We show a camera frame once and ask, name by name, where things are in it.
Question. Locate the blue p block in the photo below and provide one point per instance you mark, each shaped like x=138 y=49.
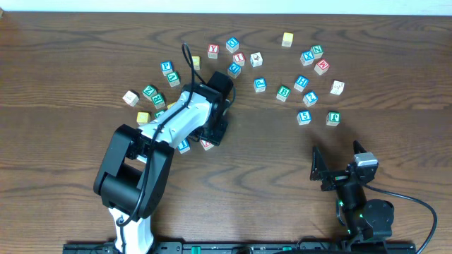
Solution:
x=166 y=67
x=260 y=85

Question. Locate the yellow block top right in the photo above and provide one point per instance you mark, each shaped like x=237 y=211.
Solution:
x=287 y=39

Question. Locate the blue D block top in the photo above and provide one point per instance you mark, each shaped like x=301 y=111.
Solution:
x=232 y=44

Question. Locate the blue 5 block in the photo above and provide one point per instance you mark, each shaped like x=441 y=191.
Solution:
x=304 y=117

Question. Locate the green Z block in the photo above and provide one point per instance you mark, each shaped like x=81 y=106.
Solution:
x=149 y=91

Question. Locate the green j block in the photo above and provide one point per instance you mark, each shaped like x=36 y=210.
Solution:
x=159 y=113
x=333 y=118

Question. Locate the green B block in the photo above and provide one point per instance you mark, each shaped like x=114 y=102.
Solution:
x=283 y=93

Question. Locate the white block right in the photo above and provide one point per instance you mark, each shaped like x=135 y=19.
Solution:
x=337 y=87

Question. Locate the red I block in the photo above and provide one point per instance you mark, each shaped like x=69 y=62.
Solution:
x=239 y=59

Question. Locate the blue L block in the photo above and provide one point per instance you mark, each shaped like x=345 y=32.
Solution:
x=184 y=146

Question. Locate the red M block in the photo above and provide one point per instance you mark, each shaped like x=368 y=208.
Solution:
x=322 y=66

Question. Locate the green R block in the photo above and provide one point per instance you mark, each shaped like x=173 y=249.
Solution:
x=158 y=101

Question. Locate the green J block left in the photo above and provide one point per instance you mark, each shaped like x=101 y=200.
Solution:
x=159 y=113

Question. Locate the white picture block centre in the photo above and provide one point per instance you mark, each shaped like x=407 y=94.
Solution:
x=256 y=59

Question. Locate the yellow block lower left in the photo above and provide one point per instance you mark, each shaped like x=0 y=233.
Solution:
x=143 y=118

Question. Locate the blue X block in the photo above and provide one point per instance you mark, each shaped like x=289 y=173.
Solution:
x=307 y=58

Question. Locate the green N block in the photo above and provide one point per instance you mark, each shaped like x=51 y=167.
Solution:
x=317 y=51

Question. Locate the green V block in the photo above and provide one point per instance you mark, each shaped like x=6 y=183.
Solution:
x=173 y=79

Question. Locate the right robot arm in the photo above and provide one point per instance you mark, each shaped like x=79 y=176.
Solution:
x=368 y=221

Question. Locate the white block left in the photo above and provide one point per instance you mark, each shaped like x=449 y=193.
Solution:
x=131 y=98

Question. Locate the blue d block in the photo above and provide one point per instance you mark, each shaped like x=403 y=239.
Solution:
x=234 y=70
x=232 y=44

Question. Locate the blue H block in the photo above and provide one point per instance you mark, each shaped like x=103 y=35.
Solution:
x=301 y=83

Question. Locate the blue P block centre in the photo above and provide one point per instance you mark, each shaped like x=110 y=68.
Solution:
x=260 y=85

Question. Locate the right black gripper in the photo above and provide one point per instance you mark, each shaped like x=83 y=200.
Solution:
x=320 y=172

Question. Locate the yellow block top centre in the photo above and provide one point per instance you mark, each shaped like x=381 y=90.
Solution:
x=196 y=62

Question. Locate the blue 2 block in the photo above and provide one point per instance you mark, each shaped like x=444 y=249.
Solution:
x=310 y=99

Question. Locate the blue P block left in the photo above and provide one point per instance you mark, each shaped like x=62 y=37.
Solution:
x=166 y=67

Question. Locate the blue D block middle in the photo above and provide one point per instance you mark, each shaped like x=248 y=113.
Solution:
x=234 y=70

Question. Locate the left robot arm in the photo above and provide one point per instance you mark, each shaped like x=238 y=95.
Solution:
x=134 y=171

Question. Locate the green J block right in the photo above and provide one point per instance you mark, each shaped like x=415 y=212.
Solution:
x=333 y=118

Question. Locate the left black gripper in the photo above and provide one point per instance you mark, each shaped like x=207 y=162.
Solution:
x=217 y=137

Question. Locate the red Y block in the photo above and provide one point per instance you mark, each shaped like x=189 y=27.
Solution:
x=213 y=51

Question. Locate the red A block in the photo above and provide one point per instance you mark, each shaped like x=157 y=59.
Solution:
x=206 y=145

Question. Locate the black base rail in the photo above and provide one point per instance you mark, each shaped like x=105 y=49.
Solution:
x=268 y=248

